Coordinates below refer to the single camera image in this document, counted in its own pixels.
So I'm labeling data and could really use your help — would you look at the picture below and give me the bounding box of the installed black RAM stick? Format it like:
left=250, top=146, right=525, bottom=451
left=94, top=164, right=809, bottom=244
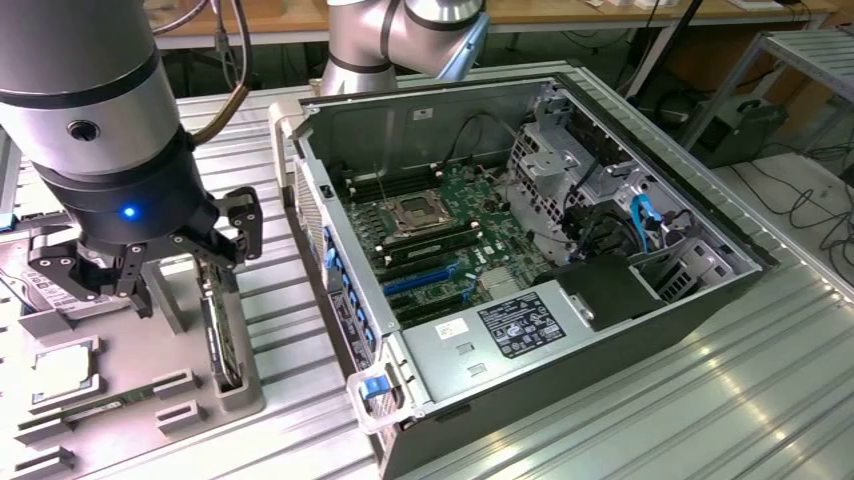
left=381, top=228, right=484, bottom=267

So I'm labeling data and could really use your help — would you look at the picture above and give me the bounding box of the open PC case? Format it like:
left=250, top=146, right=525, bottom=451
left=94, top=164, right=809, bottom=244
left=267, top=59, right=784, bottom=480

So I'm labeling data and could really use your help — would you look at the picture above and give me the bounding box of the metal disk bay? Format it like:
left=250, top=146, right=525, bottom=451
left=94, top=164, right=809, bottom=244
left=632, top=238, right=737, bottom=302

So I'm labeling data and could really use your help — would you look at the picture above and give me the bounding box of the grey robot cable hose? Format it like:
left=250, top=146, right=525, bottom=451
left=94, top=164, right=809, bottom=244
left=186, top=0, right=259, bottom=146

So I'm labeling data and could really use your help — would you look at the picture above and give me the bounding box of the blue case latch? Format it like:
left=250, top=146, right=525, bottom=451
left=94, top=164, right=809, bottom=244
left=358, top=376, right=390, bottom=402

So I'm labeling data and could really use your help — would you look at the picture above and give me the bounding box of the CPU chip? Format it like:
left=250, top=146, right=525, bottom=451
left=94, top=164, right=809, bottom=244
left=31, top=346, right=97, bottom=402

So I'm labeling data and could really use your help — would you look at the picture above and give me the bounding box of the black case wire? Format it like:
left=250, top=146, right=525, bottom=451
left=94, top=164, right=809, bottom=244
left=448, top=112, right=522, bottom=169

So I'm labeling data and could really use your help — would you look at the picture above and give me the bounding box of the blue SATA wire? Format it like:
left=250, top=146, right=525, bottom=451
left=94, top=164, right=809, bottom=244
left=629, top=193, right=664, bottom=252

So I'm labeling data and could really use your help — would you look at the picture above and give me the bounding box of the silver drive cage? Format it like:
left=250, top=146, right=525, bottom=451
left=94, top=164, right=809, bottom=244
left=505, top=121, right=584, bottom=251

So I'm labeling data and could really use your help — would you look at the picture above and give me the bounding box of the small silver heatsink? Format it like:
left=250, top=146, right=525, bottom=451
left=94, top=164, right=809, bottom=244
left=478, top=266, right=528, bottom=295

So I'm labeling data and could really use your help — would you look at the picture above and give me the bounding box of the blue expansion slot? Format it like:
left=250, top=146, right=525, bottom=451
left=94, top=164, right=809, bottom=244
left=382, top=266, right=458, bottom=297

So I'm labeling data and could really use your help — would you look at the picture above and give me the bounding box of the hard disk with label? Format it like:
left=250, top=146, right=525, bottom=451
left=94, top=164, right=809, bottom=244
left=18, top=268, right=117, bottom=319

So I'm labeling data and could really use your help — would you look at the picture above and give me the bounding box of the CPU socket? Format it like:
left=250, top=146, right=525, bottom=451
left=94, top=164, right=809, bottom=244
left=389, top=191, right=448, bottom=235

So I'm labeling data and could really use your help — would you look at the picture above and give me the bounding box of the black floor cable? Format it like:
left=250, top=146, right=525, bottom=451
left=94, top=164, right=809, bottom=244
left=724, top=144, right=854, bottom=266

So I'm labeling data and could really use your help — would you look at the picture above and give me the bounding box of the black plastic shroud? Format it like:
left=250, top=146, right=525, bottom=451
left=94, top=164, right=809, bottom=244
left=556, top=253, right=664, bottom=332

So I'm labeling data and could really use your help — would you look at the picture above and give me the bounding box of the black equipment box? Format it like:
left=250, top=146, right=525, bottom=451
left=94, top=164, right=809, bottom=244
left=692, top=98, right=790, bottom=170

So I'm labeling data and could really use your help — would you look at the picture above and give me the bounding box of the green motherboard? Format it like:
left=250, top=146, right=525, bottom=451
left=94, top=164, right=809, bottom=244
left=338, top=163, right=560, bottom=327

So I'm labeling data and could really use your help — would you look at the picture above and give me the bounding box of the grey parts rack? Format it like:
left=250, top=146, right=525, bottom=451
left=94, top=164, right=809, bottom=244
left=0, top=219, right=270, bottom=480

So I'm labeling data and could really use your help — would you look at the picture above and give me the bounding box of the grey power supply unit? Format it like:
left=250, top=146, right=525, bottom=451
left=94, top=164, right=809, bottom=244
left=398, top=279, right=597, bottom=407

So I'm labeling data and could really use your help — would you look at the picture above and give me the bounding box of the metal slat shelf frame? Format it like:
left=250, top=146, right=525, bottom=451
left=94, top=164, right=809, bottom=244
left=685, top=28, right=854, bottom=151

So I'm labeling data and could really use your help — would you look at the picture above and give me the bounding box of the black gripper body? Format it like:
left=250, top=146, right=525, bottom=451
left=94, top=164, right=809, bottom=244
left=37, top=133, right=223, bottom=250

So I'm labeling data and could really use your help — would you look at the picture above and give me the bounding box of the wooden desk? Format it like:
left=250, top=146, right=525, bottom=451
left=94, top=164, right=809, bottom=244
left=150, top=0, right=840, bottom=51

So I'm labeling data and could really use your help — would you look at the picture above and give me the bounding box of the empty black RAM slot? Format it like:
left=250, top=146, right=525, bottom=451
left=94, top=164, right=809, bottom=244
left=345, top=168, right=444, bottom=202

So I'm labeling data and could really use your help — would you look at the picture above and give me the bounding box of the green RAM stick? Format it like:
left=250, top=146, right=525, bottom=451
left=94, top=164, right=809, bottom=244
left=25, top=388, right=161, bottom=417

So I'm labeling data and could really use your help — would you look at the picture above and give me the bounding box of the black expansion slot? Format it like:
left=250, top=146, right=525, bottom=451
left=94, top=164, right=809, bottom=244
left=389, top=288, right=470, bottom=322

